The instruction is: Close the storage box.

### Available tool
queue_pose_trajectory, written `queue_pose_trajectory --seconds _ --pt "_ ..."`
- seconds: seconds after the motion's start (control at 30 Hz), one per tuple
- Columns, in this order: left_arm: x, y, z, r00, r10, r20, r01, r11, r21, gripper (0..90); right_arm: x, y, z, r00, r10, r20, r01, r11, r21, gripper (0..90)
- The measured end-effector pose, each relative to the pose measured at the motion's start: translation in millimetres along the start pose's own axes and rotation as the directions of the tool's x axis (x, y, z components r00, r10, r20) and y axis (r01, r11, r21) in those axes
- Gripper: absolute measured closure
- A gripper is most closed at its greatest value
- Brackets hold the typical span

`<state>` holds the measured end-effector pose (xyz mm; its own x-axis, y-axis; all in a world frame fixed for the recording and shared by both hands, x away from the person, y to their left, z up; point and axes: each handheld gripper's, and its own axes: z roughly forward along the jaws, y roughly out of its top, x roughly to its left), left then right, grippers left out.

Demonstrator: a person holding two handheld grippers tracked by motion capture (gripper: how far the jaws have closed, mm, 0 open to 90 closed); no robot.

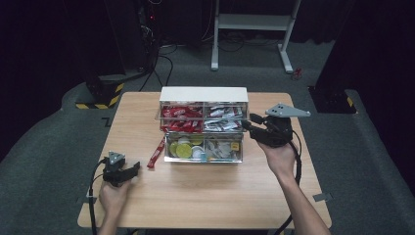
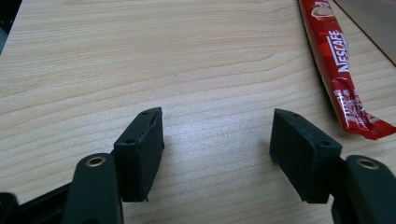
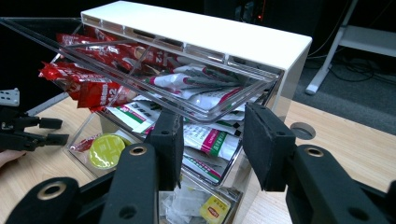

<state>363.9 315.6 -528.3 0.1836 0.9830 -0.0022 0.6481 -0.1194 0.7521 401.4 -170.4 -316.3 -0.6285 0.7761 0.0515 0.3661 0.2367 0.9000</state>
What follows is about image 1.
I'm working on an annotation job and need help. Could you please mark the pile of green white capsules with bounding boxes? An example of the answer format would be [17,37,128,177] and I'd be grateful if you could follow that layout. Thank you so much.
[167,135,206,161]

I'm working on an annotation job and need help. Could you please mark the black yellow striped stand base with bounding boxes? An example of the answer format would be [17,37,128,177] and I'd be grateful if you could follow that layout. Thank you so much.
[75,75,126,111]

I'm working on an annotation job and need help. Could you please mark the black stand base yellow mark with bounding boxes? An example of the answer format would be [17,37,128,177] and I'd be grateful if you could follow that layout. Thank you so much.
[307,85,357,115]

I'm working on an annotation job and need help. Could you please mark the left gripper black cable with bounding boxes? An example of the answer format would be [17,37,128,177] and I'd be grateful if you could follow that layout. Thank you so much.
[87,158,109,235]

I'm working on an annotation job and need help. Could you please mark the grey tape piece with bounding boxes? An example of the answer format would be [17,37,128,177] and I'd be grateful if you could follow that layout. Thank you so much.
[312,192,334,203]

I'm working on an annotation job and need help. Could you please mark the pile of clear sachets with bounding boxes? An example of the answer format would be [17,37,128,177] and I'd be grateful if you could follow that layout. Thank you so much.
[205,138,242,161]

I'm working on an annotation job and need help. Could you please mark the person's left hand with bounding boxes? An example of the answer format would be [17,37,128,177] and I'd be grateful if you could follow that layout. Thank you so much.
[98,180,132,213]

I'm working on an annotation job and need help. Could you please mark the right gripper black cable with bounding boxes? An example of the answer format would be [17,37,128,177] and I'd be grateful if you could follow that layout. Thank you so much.
[273,130,303,235]

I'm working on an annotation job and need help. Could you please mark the pile of white packets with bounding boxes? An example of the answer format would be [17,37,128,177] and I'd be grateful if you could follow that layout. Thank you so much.
[204,105,244,132]

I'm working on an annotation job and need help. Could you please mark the clear drawer with packets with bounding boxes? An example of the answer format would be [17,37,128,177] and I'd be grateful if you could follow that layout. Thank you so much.
[156,101,247,133]

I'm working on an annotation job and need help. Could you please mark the pile of red packets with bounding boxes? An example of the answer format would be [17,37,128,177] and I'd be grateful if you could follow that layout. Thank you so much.
[161,105,204,133]

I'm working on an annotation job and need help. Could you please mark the white metal stand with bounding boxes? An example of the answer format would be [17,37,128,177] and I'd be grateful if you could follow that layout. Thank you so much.
[210,0,302,74]

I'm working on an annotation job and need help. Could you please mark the clear drawer with capsules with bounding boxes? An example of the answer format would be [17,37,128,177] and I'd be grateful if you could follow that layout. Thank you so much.
[163,131,245,164]

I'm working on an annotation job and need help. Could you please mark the white drawer cabinet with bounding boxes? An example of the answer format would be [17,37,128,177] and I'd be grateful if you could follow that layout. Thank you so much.
[159,86,250,134]

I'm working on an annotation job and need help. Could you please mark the person's right hand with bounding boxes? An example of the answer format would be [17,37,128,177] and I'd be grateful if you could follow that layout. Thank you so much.
[258,141,300,180]

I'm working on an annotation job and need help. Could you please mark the black floor cables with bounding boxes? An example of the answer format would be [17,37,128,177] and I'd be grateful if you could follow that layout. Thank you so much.
[139,42,179,93]

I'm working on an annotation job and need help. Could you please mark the red stick packet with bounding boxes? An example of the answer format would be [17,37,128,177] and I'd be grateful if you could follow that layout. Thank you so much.
[147,136,166,169]

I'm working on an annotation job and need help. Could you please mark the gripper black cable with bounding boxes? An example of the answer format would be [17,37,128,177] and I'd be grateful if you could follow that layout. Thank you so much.
[273,130,303,235]
[87,158,109,235]

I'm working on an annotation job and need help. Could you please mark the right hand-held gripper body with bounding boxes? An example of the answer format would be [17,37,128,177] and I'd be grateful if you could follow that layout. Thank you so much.
[257,103,311,148]

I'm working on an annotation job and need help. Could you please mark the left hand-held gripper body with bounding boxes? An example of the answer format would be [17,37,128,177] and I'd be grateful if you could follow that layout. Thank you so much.
[102,150,132,188]

